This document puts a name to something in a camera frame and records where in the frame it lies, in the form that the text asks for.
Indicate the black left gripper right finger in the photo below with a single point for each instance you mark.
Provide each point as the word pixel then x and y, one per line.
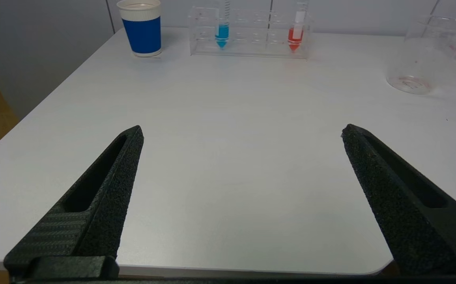
pixel 401 213

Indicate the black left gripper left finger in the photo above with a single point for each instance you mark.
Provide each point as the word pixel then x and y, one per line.
pixel 94 221

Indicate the clear glass beaker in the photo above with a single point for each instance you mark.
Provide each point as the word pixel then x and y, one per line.
pixel 413 67

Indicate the test tube with red liquid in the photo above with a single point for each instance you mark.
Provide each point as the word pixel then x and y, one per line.
pixel 295 37

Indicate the test tube with blue liquid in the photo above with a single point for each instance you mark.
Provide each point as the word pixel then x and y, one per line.
pixel 222 33

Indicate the blue and white paper cup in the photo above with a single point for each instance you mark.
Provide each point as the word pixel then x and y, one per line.
pixel 143 35

